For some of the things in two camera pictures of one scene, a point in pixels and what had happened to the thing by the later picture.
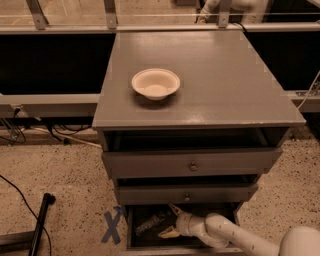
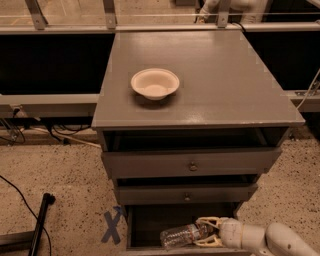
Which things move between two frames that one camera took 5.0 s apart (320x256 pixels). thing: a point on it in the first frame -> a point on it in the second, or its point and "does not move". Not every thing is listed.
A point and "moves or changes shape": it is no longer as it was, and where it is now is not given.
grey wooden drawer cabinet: (190, 120) does not move
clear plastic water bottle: (151, 222) moves or changes shape
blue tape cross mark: (112, 223) does not move
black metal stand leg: (48, 200) does not move
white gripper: (184, 222) -> (230, 232)
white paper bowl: (155, 83) does not move
